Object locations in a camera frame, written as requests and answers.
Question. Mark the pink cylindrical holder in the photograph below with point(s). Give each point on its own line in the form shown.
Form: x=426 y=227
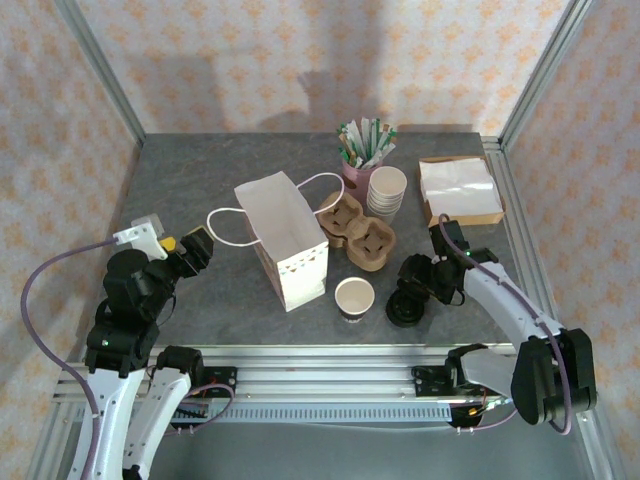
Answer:
x=357 y=181

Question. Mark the aluminium frame post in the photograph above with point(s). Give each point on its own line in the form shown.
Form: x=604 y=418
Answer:
x=100 y=65
x=545 y=65

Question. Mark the aluminium frame leg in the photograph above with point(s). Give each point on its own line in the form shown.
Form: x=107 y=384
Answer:
x=47 y=440
x=597 y=445

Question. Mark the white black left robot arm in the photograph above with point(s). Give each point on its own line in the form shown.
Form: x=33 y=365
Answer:
x=107 y=425

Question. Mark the brown cardboard napkin box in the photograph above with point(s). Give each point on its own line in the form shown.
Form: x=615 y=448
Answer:
x=465 y=218

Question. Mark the paper coffee cup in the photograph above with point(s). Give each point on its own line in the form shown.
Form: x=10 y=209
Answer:
x=355 y=295

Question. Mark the brown cardboard cup carrier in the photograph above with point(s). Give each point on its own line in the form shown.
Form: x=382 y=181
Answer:
x=372 y=245

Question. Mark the stack of white napkins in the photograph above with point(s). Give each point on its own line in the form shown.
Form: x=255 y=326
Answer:
x=460 y=185

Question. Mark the aluminium frame rail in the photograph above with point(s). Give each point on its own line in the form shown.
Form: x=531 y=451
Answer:
x=320 y=375

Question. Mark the white paper gift bag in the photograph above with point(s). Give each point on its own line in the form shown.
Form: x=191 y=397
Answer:
x=300 y=280

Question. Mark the black plastic cup lid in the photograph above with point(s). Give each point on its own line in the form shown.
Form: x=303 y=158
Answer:
x=407 y=309

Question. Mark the green white stick packet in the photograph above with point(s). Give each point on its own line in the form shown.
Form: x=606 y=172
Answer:
x=386 y=142
x=373 y=136
x=358 y=137
x=345 y=140

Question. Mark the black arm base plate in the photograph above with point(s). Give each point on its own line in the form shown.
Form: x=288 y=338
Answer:
x=430 y=380
x=222 y=380

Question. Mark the brown stick packet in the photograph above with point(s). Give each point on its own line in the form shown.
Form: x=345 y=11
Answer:
x=351 y=156

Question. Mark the stack of white paper cups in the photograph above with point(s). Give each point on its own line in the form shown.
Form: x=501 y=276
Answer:
x=387 y=182

